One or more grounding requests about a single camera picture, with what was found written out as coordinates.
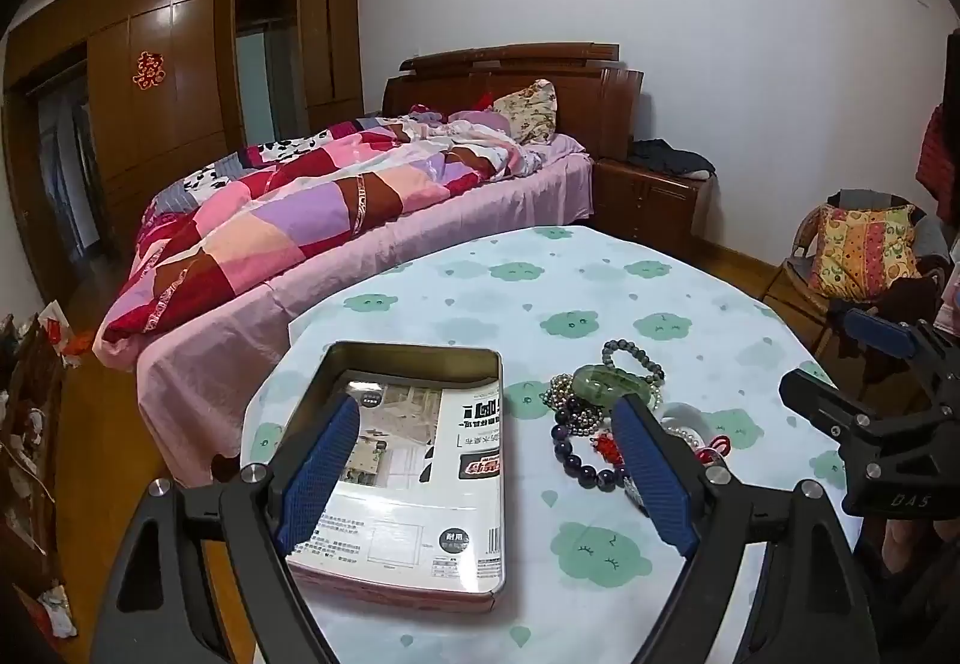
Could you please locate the purple bead bracelet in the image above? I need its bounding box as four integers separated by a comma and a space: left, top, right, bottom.
551, 394, 635, 491

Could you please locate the grey bead bracelet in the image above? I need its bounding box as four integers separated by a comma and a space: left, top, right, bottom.
601, 340, 667, 386

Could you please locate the metal tin box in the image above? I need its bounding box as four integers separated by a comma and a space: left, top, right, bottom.
285, 340, 507, 614

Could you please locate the floral pillow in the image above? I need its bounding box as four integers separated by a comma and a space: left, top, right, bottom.
491, 79, 560, 144

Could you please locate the red paper decoration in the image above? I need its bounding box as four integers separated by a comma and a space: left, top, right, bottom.
133, 50, 166, 91

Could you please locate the pile of clutter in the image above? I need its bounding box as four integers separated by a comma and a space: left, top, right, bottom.
0, 304, 83, 635

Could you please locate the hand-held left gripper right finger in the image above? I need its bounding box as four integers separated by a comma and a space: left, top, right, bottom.
611, 394, 882, 664

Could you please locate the colourful patterned cushion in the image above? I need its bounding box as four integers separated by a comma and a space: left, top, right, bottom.
808, 203, 920, 301

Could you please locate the dark clothes pile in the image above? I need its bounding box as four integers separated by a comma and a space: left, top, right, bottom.
626, 139, 717, 178

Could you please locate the wooden headboard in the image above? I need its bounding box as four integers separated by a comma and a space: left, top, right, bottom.
382, 43, 646, 163

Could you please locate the green jade bangle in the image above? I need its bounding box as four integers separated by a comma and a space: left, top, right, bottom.
574, 368, 657, 404

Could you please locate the bed with pink sheet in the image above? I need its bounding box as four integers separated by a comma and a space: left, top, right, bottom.
94, 131, 597, 485

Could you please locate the chair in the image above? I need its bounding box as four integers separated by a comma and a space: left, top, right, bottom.
765, 188, 938, 350

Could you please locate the patchwork quilt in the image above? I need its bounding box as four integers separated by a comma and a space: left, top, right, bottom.
94, 113, 545, 350

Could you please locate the person's right hand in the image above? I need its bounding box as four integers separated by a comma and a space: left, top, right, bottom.
879, 518, 931, 579

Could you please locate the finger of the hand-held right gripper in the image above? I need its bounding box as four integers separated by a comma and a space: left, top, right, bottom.
844, 308, 960, 402
778, 370, 901, 447

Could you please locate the white jade bangle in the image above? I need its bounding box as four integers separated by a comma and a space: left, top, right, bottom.
658, 401, 710, 444

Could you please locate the red hanging garment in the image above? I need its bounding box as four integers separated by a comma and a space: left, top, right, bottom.
916, 105, 960, 223

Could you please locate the printed paper sheet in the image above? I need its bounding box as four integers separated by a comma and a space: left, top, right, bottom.
289, 371, 503, 594

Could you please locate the wooden nightstand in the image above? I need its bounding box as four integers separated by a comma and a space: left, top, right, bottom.
592, 155, 713, 253

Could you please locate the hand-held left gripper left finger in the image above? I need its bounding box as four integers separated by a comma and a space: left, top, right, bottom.
88, 395, 362, 664

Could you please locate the gold bead necklace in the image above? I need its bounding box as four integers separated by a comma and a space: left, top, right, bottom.
541, 373, 607, 426

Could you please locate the red knot charm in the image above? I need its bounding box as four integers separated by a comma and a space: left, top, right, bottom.
592, 431, 625, 471

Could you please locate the wooden wardrobe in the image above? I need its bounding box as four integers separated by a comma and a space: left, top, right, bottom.
0, 0, 365, 260

